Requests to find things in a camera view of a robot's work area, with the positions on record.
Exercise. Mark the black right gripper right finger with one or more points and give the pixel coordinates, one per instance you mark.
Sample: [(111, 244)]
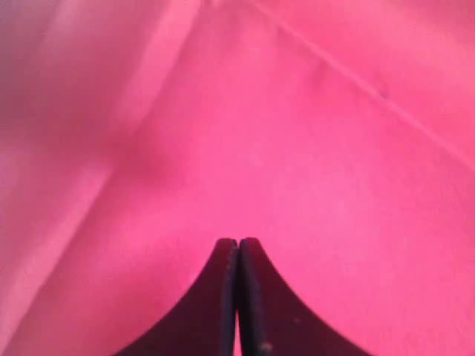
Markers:
[(273, 320)]

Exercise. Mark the red scalloped cloth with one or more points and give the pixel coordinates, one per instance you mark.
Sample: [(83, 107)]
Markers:
[(134, 134)]

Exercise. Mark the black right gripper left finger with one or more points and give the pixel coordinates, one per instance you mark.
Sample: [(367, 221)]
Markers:
[(203, 320)]

